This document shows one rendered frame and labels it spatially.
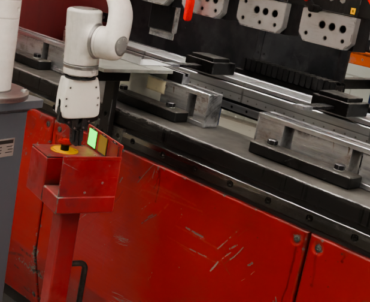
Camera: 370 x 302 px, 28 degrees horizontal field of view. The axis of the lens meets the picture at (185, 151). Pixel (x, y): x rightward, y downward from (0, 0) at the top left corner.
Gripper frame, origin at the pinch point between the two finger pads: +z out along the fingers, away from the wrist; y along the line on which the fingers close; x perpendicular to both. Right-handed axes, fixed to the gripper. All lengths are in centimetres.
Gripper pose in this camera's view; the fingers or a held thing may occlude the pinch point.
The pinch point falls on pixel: (76, 136)
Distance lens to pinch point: 187.3
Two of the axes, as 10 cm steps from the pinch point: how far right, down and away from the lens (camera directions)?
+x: 5.3, 3.0, -7.9
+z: -1.1, 9.5, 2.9
